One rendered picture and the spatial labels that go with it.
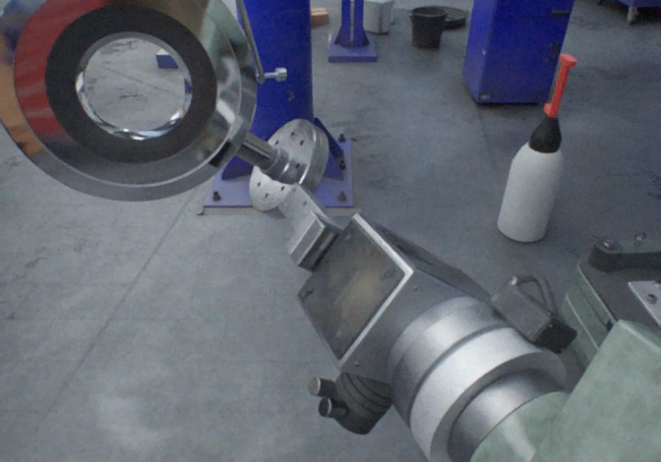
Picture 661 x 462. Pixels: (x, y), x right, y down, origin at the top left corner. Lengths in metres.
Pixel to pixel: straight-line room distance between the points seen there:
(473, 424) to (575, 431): 0.11
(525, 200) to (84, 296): 1.81
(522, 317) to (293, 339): 1.37
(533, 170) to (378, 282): 1.69
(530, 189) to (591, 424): 1.84
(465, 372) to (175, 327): 1.55
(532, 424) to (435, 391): 0.08
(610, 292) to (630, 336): 1.35
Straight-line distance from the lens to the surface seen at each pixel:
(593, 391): 0.39
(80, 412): 1.82
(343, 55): 4.31
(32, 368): 2.01
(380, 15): 4.98
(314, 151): 0.90
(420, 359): 0.50
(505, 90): 3.56
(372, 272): 0.53
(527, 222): 2.28
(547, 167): 2.16
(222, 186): 2.58
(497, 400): 0.48
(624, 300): 1.72
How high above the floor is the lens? 1.39
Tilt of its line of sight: 36 degrees down
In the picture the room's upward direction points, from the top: straight up
